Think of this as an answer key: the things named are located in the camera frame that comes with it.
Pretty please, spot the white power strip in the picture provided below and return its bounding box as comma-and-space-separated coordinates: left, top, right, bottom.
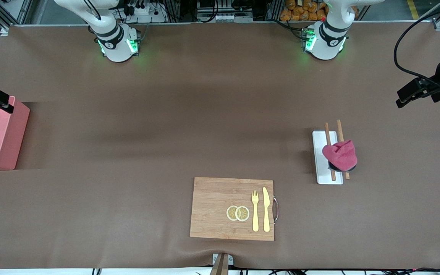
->
123, 3, 167, 23

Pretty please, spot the bamboo cutting board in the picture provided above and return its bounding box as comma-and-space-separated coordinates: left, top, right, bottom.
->
189, 177, 280, 242

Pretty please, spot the white rectangular tray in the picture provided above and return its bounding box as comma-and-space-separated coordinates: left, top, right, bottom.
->
312, 131, 344, 185

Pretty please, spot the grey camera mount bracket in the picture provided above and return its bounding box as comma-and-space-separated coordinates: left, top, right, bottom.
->
209, 253, 234, 275

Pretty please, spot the yellow plastic fork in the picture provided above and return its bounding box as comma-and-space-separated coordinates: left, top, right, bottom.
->
251, 190, 260, 232

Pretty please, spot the yellow plastic knife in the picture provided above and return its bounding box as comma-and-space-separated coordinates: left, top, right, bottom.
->
262, 187, 271, 233

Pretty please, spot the brown wooden chopstick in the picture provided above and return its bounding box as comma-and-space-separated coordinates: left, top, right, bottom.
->
336, 120, 350, 180
324, 123, 337, 181

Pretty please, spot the red cloth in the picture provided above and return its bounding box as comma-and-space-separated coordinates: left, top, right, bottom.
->
322, 140, 358, 172

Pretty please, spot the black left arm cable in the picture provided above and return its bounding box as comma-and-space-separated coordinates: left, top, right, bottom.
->
393, 2, 440, 92

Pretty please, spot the orange packaged goods pile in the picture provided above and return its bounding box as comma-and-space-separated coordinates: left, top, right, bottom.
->
280, 0, 359, 22

